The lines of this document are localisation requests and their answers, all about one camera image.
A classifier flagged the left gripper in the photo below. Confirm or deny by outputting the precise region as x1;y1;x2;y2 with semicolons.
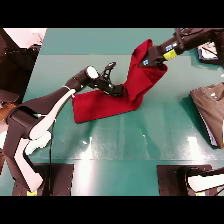
88;77;127;98

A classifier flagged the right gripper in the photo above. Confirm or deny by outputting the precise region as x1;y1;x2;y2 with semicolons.
137;44;168;70

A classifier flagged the red T-shirt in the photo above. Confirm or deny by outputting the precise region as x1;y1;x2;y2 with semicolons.
71;38;169;125

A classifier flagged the brown garment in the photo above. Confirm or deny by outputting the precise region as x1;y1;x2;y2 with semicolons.
190;82;224;150

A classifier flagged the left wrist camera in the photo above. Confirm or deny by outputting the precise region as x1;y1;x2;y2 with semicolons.
99;61;118;85

